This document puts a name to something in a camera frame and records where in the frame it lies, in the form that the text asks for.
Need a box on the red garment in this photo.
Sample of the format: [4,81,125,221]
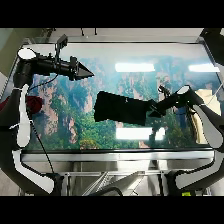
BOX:
[0,95,44,115]

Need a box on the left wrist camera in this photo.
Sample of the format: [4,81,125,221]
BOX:
[54,33,70,65]

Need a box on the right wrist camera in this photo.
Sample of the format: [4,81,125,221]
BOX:
[157,85,171,98]

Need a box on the cream garment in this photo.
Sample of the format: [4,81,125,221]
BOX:
[194,88,222,145]

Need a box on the silver frame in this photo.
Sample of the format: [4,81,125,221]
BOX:
[19,34,221,197]

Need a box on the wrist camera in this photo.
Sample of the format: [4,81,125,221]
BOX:
[54,33,70,65]
[157,85,171,98]

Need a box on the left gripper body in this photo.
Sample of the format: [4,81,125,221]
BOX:
[68,56,83,82]

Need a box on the black garment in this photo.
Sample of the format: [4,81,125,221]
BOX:
[93,91,158,127]

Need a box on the black cable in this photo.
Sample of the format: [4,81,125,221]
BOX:
[27,74,60,175]

